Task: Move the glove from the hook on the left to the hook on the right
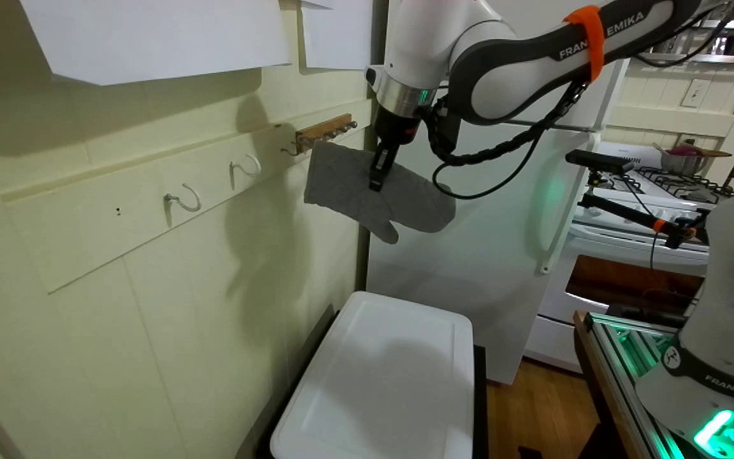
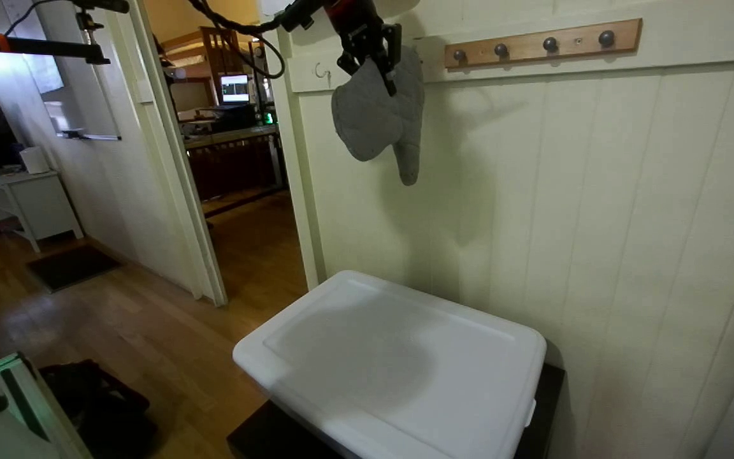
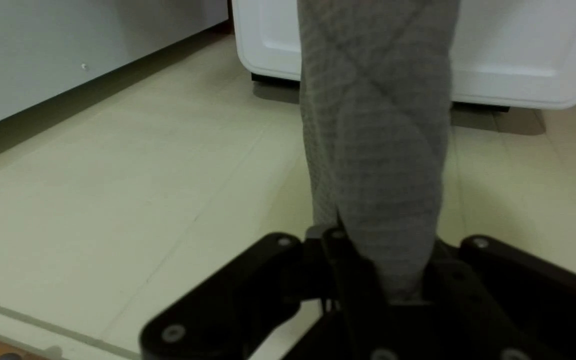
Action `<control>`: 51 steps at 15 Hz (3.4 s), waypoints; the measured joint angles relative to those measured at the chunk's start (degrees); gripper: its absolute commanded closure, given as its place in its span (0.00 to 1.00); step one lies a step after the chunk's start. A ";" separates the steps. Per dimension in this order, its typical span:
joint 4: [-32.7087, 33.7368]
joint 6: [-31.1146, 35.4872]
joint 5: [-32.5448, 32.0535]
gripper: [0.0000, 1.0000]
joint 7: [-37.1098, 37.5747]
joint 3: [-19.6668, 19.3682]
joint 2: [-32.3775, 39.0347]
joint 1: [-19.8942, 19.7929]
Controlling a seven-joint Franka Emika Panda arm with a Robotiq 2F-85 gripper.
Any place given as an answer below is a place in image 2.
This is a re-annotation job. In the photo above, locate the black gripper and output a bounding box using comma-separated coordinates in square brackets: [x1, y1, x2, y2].
[324, 0, 405, 97]

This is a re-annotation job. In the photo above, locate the grey quilted oven glove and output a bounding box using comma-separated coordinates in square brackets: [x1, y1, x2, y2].
[330, 45, 428, 189]

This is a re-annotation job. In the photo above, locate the lit computer monitor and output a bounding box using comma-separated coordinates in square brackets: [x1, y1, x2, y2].
[217, 72, 255, 106]

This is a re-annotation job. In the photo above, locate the dark wooden counter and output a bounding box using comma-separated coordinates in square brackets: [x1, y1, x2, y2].
[183, 124, 288, 203]

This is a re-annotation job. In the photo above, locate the wooden peg rack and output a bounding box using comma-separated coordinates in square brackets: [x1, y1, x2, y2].
[441, 14, 645, 74]

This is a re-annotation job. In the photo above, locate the white plastic storage bin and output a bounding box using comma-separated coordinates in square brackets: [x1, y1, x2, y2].
[233, 267, 550, 459]

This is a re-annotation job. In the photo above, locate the small white box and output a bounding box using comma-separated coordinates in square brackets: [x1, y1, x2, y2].
[19, 144, 55, 175]

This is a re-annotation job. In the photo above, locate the dark floor mat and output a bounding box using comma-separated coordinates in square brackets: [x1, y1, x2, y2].
[27, 245, 122, 295]

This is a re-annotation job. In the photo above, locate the small white cabinet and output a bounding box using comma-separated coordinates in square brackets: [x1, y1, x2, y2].
[0, 165, 87, 255]

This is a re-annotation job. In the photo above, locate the small metal wall hook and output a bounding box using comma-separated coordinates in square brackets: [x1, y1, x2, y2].
[311, 59, 336, 88]

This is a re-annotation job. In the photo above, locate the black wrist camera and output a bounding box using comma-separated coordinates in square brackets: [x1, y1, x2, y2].
[274, 0, 336, 32]

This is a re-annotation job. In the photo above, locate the white door frame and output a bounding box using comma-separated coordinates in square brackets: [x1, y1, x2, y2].
[122, 0, 229, 306]

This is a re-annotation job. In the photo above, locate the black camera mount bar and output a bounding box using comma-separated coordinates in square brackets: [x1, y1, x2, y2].
[0, 31, 112, 66]

